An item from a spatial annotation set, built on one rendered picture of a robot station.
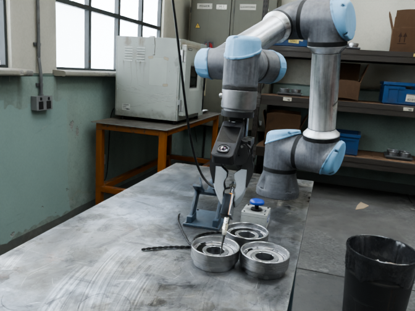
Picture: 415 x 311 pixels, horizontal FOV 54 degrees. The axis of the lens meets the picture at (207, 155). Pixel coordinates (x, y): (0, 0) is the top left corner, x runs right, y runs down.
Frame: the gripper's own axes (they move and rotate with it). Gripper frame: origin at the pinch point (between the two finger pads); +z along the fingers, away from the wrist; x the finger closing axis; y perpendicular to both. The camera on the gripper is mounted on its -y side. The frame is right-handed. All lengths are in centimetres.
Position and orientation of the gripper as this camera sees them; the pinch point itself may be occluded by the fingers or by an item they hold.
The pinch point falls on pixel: (228, 201)
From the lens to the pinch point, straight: 90.1
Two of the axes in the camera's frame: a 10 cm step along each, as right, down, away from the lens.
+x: -9.7, -1.1, 2.3
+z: -0.7, 9.8, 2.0
